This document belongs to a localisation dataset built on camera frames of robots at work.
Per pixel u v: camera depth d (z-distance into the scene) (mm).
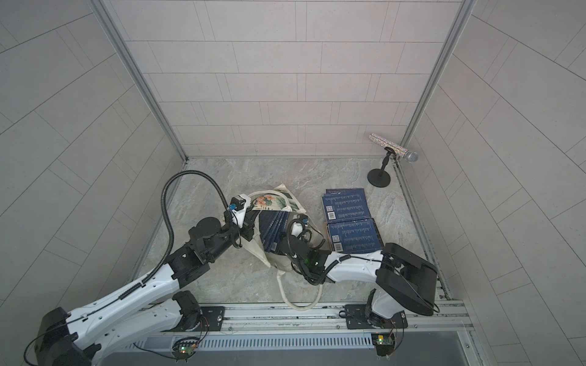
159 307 575
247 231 615
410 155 869
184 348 642
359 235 850
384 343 680
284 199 754
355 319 703
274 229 806
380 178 1080
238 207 573
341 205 944
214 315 721
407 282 408
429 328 690
